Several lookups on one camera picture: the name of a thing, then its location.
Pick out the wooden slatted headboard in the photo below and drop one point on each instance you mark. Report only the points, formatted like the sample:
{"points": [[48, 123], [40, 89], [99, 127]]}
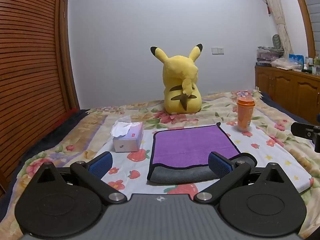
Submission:
{"points": [[30, 67]]}

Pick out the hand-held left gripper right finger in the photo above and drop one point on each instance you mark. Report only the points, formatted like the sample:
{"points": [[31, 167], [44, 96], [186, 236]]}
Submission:
{"points": [[220, 165]]}

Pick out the stack of folded cloths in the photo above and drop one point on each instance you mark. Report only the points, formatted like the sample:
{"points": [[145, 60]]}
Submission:
{"points": [[268, 53]]}

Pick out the purple and grey towel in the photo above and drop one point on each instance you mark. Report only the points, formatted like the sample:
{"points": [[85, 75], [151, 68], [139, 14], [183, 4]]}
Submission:
{"points": [[192, 145]]}

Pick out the yellow plush toy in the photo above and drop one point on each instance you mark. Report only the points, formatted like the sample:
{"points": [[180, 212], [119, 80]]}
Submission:
{"points": [[181, 85]]}

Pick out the strawberry print white cloth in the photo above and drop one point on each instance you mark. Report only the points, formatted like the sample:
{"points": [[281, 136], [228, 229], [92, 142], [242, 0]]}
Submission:
{"points": [[272, 155]]}

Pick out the dark blue flat box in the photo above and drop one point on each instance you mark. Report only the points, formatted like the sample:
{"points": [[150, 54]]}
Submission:
{"points": [[262, 64]]}

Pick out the white wall switch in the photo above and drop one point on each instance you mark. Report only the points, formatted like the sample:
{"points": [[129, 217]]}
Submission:
{"points": [[217, 50]]}

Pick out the wooden cabinet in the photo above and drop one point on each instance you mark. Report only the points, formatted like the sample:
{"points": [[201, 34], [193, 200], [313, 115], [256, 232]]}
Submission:
{"points": [[287, 87]]}

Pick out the white tissue box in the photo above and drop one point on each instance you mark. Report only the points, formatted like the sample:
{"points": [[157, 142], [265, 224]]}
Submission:
{"points": [[128, 137]]}

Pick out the green bottle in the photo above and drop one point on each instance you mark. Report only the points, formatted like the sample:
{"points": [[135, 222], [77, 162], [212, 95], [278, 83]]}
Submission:
{"points": [[317, 63]]}

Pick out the blue packet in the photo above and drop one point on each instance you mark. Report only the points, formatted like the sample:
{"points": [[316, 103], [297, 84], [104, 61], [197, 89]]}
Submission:
{"points": [[297, 58]]}

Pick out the orange cup with lid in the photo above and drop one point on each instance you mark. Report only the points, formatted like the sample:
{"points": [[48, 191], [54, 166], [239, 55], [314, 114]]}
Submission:
{"points": [[244, 116]]}

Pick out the green patterned fan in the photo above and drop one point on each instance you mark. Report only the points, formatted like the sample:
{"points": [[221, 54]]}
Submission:
{"points": [[276, 41]]}

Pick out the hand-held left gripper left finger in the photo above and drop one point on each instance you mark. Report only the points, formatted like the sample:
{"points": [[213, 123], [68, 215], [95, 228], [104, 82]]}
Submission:
{"points": [[100, 165]]}

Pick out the beige crumpled cloth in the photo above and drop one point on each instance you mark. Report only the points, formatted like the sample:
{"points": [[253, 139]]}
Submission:
{"points": [[285, 63]]}

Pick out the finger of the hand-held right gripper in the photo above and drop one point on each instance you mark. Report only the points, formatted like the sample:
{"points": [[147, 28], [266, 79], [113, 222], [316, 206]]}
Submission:
{"points": [[306, 132]]}

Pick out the beige curtain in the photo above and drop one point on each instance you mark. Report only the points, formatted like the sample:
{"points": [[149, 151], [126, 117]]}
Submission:
{"points": [[277, 15]]}

